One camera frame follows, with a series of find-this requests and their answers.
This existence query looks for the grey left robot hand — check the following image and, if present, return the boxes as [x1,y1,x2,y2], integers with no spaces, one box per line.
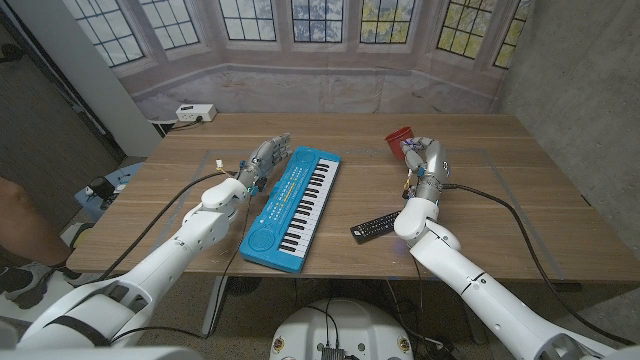
[236,132,294,197]

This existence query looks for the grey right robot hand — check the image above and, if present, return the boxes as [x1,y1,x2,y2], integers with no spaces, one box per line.
[399,135,451,204]

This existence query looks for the red speckled enamel cup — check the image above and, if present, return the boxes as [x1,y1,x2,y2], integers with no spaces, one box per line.
[384,126,415,161]

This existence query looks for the blue toy piano keyboard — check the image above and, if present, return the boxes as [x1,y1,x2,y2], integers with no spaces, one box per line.
[239,145,342,274]

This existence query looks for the black TV remote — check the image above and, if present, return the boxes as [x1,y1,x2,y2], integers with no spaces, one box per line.
[349,210,404,245]

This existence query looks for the white power strip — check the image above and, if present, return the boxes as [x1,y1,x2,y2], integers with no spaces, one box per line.
[175,103,218,123]

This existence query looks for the printed window backdrop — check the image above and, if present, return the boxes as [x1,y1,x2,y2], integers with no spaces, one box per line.
[59,0,536,122]

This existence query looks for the grey table leg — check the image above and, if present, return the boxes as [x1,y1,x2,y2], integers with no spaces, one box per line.
[201,275,229,336]
[455,280,489,345]

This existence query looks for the blue stool with black device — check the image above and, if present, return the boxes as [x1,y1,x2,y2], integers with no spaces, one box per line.
[74,161,146,222]

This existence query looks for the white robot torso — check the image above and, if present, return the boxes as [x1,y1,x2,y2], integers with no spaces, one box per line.
[269,298,415,360]

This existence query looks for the person's bare leg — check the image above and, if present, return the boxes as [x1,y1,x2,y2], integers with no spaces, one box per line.
[0,175,72,267]

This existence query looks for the grey and black shoe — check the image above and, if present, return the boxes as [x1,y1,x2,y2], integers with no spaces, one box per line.
[0,260,84,310]

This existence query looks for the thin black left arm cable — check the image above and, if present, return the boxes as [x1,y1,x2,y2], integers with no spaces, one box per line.
[109,197,254,345]

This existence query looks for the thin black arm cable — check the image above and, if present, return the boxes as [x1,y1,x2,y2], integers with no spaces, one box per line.
[410,257,426,346]
[109,197,254,345]

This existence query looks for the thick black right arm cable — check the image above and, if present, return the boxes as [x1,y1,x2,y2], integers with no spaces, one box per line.
[441,182,637,347]

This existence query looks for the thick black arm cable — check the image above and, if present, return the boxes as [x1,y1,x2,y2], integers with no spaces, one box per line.
[97,171,239,282]
[441,182,637,347]

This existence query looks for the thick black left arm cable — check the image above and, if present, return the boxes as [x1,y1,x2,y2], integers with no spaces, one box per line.
[97,171,239,282]

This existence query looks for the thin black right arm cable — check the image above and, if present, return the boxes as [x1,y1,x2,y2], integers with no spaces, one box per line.
[410,257,426,346]

